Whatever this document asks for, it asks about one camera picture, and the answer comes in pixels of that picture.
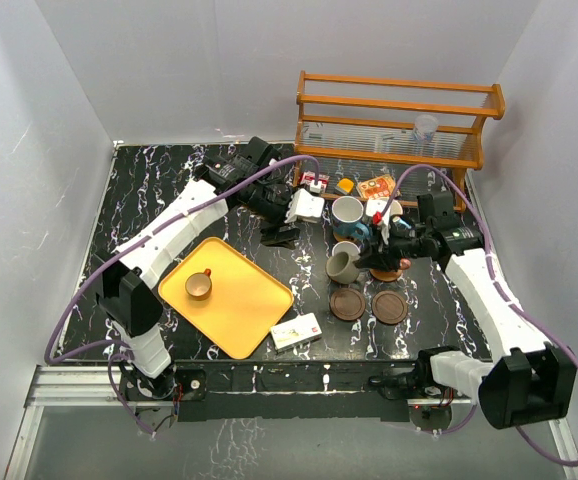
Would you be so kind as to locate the red white box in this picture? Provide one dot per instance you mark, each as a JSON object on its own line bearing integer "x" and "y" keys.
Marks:
{"x": 311, "y": 180}

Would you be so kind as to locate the grey green cup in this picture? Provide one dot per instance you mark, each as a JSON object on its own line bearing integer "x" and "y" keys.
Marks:
{"x": 341, "y": 268}

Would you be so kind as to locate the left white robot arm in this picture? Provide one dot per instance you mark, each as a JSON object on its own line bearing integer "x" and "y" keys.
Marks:
{"x": 125, "y": 288}

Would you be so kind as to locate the small orange cup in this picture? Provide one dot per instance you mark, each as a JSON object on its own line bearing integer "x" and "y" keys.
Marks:
{"x": 198, "y": 286}

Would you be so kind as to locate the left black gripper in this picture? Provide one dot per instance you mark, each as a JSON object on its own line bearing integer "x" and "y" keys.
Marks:
{"x": 272, "y": 233}

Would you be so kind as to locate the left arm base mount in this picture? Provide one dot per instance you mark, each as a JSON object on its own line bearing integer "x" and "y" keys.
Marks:
{"x": 176, "y": 385}

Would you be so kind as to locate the yellow tray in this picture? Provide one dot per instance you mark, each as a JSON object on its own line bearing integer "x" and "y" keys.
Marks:
{"x": 245, "y": 301}

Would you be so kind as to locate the brown white cup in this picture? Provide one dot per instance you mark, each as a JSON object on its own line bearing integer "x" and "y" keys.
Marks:
{"x": 403, "y": 264}

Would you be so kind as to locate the light wooden coaster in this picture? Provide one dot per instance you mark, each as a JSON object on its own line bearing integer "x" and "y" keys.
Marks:
{"x": 386, "y": 276}

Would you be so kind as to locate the orange wooden shelf rack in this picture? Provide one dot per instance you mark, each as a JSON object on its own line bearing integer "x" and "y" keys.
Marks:
{"x": 366, "y": 119}

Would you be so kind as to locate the dark wooden coaster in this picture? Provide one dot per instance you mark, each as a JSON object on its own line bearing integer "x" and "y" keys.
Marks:
{"x": 389, "y": 307}
{"x": 347, "y": 304}

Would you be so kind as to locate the white yellow box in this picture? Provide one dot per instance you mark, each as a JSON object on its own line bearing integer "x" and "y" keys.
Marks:
{"x": 291, "y": 333}

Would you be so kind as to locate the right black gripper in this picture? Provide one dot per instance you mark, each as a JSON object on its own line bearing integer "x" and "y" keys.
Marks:
{"x": 380, "y": 259}

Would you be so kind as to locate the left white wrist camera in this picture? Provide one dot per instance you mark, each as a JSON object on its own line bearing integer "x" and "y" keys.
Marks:
{"x": 306, "y": 204}

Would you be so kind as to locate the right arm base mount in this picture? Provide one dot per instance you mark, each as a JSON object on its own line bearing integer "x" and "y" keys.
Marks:
{"x": 427, "y": 379}

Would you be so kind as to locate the clear plastic cup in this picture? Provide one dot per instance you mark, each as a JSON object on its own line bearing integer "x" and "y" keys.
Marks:
{"x": 425, "y": 127}

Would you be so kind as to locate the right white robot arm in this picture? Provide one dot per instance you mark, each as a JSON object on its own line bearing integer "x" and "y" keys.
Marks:
{"x": 528, "y": 379}

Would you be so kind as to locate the yellow grey sponge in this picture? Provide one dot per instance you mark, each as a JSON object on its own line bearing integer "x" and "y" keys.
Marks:
{"x": 345, "y": 187}

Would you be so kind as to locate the orange snack packet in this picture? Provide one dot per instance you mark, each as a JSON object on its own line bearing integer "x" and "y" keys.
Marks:
{"x": 376, "y": 188}

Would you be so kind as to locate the grey cup white inside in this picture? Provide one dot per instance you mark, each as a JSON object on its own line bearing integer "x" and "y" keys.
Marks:
{"x": 347, "y": 215}

